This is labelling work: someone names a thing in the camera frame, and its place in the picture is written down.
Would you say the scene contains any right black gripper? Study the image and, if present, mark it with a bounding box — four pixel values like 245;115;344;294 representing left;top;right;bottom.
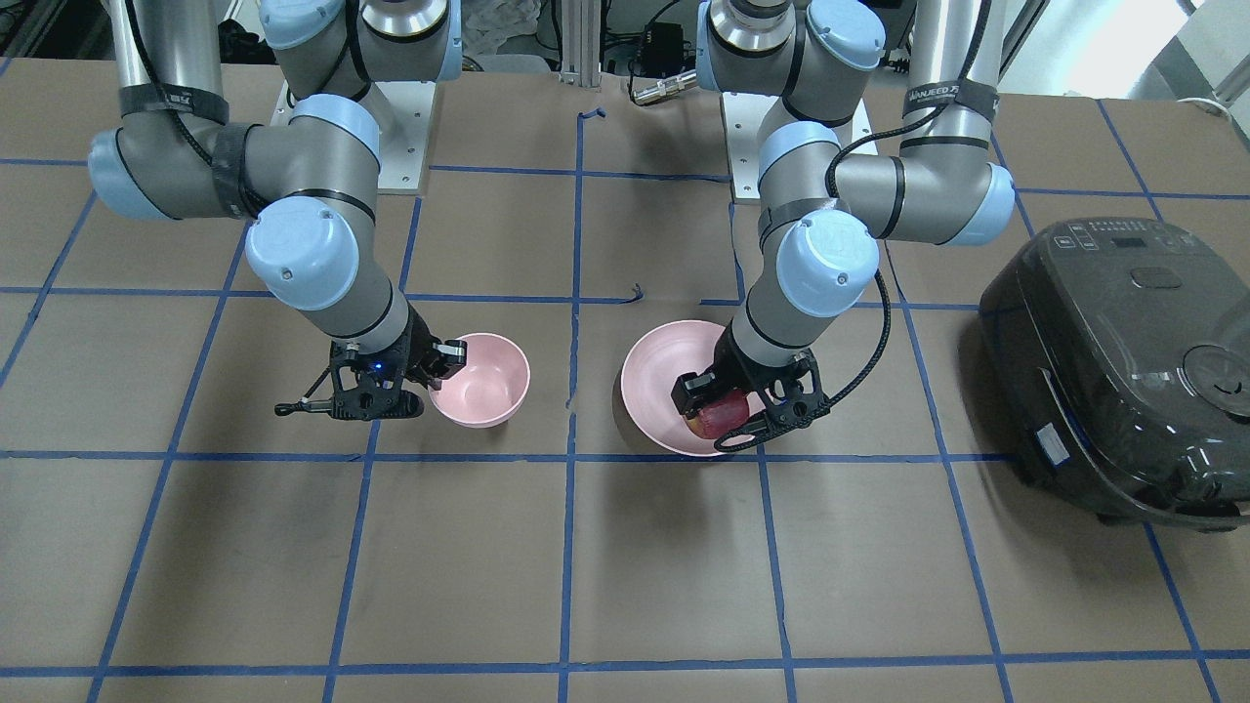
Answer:
275;308;440;420

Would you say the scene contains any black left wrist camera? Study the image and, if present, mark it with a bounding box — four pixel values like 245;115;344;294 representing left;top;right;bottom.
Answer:
670;370;741;418

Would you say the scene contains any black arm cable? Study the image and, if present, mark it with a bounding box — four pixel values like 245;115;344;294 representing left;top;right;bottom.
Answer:
823;0;993;412

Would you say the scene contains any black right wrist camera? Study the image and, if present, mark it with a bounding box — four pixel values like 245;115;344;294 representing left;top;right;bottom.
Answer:
418;339;468;388

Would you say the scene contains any aluminium frame post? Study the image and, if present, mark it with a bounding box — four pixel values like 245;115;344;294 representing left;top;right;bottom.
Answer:
551;0;603;93

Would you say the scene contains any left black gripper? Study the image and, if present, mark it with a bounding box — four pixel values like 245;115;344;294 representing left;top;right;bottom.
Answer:
713;328;829;453

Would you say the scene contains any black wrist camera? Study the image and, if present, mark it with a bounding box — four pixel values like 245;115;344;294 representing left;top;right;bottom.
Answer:
418;339;468;388
670;370;741;418

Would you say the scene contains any red apple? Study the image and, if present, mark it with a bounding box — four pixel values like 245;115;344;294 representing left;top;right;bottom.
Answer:
685;389;753;440

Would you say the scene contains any pink plate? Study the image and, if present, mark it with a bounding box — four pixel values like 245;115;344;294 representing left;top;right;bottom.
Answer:
621;320;773;457

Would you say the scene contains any black rice cooker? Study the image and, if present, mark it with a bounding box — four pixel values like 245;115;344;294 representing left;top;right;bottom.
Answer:
980;216;1249;530

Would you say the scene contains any pink bowl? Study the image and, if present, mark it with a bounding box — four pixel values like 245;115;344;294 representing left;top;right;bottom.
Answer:
430;331;531;429

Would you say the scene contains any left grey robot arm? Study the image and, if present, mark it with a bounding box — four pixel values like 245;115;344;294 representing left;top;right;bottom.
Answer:
671;1;1014;452

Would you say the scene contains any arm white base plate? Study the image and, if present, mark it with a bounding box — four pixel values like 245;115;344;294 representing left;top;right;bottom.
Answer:
721;93;873;204
270;81;438;194

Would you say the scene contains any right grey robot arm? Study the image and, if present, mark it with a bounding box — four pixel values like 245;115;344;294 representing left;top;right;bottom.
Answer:
88;1;466;420

